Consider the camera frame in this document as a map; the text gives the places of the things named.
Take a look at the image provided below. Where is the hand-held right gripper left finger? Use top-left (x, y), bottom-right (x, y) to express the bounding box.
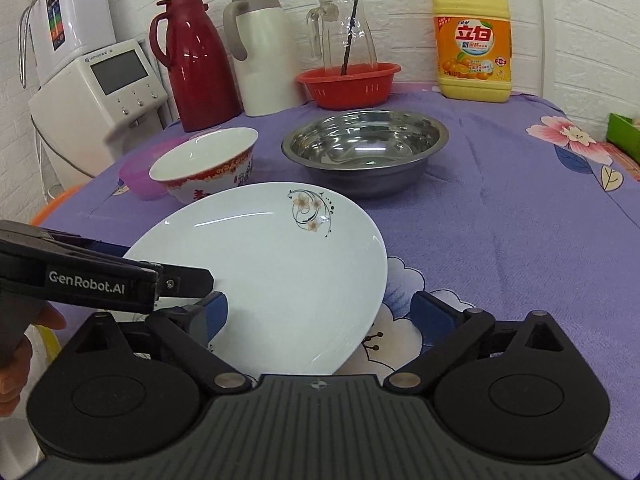
top-left (60, 291), bottom-right (252, 395)

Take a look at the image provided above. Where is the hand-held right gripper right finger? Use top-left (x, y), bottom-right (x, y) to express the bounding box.
top-left (382, 290), bottom-right (583, 394)

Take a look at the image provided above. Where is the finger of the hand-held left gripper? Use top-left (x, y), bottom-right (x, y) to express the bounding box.
top-left (50, 232), bottom-right (132, 262)
top-left (145, 260), bottom-right (217, 309)

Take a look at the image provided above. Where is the white floral plate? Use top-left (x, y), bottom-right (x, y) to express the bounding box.
top-left (122, 181), bottom-right (390, 377)

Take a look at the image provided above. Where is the person's left hand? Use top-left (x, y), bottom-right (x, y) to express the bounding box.
top-left (0, 306), bottom-right (68, 404)

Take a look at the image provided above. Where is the orange plastic stool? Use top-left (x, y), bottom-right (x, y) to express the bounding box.
top-left (30, 183), bottom-right (88, 228)

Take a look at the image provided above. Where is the purple plastic bowl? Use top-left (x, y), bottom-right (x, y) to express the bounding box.
top-left (118, 136), bottom-right (201, 202)

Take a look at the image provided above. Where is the purple floral tablecloth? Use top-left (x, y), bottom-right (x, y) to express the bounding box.
top-left (37, 82), bottom-right (640, 466)

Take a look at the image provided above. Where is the red patterned ceramic bowl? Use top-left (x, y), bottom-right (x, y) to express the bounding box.
top-left (149, 127), bottom-right (260, 206)

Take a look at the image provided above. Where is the white water dispenser with screen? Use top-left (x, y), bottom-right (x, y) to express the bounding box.
top-left (28, 37), bottom-right (173, 188)

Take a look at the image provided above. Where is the stainless steel basin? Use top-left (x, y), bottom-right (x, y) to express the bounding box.
top-left (281, 108), bottom-right (449, 199)

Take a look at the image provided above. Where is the red thermos jug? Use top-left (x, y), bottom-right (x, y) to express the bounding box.
top-left (149, 0), bottom-right (244, 133)

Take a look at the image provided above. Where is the white thermal carafe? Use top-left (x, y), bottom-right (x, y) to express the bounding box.
top-left (222, 0), bottom-right (304, 117)

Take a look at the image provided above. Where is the red plastic colander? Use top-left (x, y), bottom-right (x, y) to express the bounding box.
top-left (295, 62), bottom-right (402, 110)

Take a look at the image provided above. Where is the yellow detergent bottle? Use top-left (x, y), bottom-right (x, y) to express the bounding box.
top-left (431, 0), bottom-right (514, 104)

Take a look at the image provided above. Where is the green box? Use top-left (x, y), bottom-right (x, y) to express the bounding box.
top-left (606, 112), bottom-right (640, 161)

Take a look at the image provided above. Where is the glass pitcher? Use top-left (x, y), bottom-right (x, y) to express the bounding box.
top-left (305, 0), bottom-right (379, 77)

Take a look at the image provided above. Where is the black stirring stick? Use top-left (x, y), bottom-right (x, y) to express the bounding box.
top-left (340, 0), bottom-right (363, 77)

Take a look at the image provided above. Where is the white pipe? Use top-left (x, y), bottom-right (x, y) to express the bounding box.
top-left (531, 0), bottom-right (547, 97)

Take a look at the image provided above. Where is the grey hose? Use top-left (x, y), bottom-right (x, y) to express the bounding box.
top-left (17, 0), bottom-right (56, 91)

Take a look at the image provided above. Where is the white wall water purifier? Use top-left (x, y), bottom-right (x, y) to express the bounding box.
top-left (27, 0), bottom-right (118, 86)

